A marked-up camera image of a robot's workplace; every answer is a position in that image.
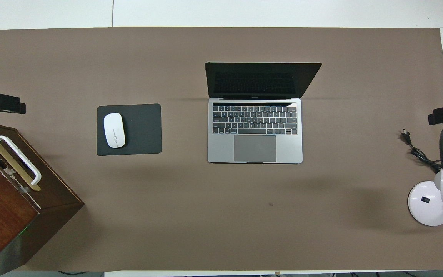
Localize white desk lamp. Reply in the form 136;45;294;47
408;159;443;227

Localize dark brown wooden box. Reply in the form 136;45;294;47
0;120;85;277

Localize black mouse pad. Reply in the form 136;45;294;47
97;103;162;157

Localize brown table mat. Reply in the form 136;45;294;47
0;27;443;272

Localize silver grey laptop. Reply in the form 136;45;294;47
205;62;322;164

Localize white box handle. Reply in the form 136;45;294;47
0;135;42;186

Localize black lamp power cable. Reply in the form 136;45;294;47
400;130;443;174

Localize white computer mouse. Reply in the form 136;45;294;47
103;113;126;149

